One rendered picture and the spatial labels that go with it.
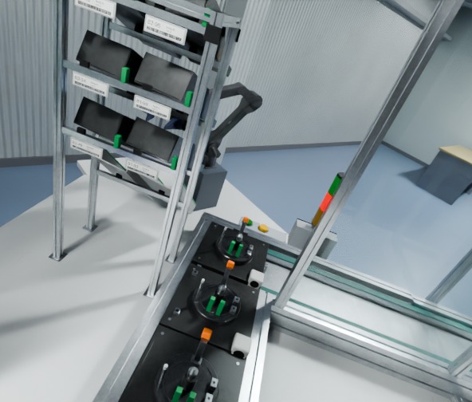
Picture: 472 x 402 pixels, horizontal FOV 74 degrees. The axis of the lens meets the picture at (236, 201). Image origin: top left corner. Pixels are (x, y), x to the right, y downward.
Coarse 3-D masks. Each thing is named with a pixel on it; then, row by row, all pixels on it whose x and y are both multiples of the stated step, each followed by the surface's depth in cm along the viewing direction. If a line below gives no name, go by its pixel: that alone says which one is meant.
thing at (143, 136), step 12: (144, 120) 81; (132, 132) 81; (144, 132) 81; (156, 132) 80; (168, 132) 79; (132, 144) 81; (144, 144) 81; (156, 144) 80; (168, 144) 79; (180, 144) 82; (156, 156) 80; (168, 156) 79; (192, 156) 93
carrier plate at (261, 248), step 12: (216, 228) 119; (228, 228) 122; (204, 240) 111; (216, 240) 113; (252, 240) 120; (204, 252) 106; (264, 252) 116; (204, 264) 102; (216, 264) 103; (252, 264) 108; (264, 264) 110; (240, 276) 102
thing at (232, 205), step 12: (84, 168) 145; (108, 180) 143; (168, 180) 159; (132, 192) 141; (228, 192) 167; (240, 192) 171; (228, 204) 157; (240, 204) 161; (252, 204) 165; (228, 216) 149; (240, 216) 152; (252, 216) 155; (264, 216) 158; (276, 228) 152
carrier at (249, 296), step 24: (192, 264) 100; (192, 288) 92; (216, 288) 92; (240, 288) 98; (168, 312) 83; (192, 312) 85; (216, 312) 84; (240, 312) 90; (192, 336) 79; (216, 336) 81; (240, 336) 81
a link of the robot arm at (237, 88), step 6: (234, 84) 125; (240, 84) 124; (210, 90) 121; (222, 90) 121; (228, 90) 122; (234, 90) 123; (240, 90) 124; (246, 90) 125; (210, 96) 120; (222, 96) 122; (228, 96) 123; (246, 96) 126; (252, 96) 126; (252, 102) 127; (258, 102) 128
